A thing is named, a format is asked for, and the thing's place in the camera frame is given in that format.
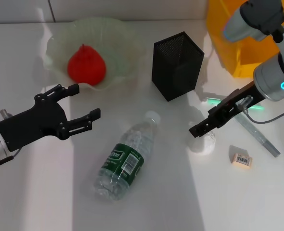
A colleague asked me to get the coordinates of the left arm connector cable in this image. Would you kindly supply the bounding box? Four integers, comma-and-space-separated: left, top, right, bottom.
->
0, 109, 23, 174

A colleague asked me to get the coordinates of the clear green-label water bottle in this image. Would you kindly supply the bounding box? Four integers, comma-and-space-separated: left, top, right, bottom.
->
92, 110, 161, 202

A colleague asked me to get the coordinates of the red orange fruit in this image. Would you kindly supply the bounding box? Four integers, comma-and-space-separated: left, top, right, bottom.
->
67, 44, 107, 86

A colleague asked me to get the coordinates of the black mesh pen holder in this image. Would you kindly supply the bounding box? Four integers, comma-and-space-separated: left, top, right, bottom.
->
151, 31, 205, 102

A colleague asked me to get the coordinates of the green glass fruit plate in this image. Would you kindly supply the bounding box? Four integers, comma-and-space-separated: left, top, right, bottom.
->
42, 19, 144, 92

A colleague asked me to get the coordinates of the clear glitter pencil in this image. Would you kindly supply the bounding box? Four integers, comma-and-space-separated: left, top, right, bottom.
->
234, 113, 281, 157

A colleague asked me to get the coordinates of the right arm connector cable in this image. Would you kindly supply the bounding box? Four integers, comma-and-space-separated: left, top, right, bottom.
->
237, 95, 284, 124

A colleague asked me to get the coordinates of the white paper ball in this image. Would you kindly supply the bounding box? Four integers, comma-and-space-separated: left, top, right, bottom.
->
187, 131, 217, 154

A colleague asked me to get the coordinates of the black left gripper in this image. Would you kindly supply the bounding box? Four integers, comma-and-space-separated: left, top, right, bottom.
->
0, 83, 102, 152

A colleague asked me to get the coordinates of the beige eraser with barcode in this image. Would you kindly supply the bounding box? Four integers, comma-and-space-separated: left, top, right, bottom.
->
231, 153, 253, 170

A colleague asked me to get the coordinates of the green toothbrush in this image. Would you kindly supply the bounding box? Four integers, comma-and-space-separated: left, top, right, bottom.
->
206, 96, 264, 111

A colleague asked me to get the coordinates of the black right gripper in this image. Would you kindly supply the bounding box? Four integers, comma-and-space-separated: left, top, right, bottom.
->
188, 81, 263, 139

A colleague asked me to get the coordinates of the arm connector cable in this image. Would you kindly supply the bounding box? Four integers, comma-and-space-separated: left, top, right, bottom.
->
0, 109, 23, 174
237, 95, 284, 124

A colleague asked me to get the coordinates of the yellow plastic bin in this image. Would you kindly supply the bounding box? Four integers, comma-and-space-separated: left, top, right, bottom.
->
206, 0, 284, 78

